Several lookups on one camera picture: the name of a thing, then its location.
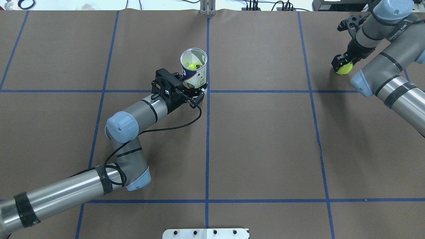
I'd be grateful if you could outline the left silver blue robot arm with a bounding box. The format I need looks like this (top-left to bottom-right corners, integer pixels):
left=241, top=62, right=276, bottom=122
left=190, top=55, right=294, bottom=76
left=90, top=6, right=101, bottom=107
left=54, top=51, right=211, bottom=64
left=1, top=68, right=208, bottom=239

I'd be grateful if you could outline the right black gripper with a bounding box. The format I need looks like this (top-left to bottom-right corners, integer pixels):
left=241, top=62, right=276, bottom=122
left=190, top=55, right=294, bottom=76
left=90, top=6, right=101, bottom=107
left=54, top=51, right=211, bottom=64
left=331, top=15, right=378, bottom=71

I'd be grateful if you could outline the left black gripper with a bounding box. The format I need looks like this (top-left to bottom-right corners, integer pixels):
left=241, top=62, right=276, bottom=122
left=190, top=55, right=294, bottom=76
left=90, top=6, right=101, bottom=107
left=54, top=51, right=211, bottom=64
left=151, top=68, right=206, bottom=114

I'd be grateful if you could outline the aluminium frame post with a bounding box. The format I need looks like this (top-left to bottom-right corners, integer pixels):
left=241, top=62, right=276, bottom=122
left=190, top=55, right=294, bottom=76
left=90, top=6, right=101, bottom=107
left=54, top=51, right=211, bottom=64
left=200, top=0, right=216, bottom=16

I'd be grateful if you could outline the white blue tennis ball can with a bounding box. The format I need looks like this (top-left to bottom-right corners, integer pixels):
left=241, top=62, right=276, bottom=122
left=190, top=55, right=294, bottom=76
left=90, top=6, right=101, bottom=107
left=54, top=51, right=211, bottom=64
left=180, top=47, right=208, bottom=89

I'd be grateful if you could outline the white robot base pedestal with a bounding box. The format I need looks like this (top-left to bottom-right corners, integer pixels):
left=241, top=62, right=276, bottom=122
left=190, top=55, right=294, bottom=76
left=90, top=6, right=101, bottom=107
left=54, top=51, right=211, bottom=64
left=162, top=228, right=250, bottom=239

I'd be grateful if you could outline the Wilson tennis ball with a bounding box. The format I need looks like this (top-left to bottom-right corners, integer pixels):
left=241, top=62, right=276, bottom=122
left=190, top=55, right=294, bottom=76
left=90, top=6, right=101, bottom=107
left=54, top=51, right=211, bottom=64
left=187, top=63, right=203, bottom=70

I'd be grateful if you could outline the Roland Garros tennis ball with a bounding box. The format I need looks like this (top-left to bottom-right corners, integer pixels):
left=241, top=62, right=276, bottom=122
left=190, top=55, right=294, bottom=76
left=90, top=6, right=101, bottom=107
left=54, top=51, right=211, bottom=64
left=336, top=62, right=353, bottom=75

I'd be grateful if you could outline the black box with label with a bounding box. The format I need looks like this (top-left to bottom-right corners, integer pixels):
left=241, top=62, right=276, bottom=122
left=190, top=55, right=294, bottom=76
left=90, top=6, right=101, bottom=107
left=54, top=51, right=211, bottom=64
left=311, top=0, right=367, bottom=12

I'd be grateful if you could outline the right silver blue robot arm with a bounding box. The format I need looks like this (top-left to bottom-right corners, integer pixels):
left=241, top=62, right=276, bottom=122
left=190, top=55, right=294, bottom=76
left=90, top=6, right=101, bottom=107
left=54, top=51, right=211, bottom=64
left=331, top=0, right=425, bottom=135

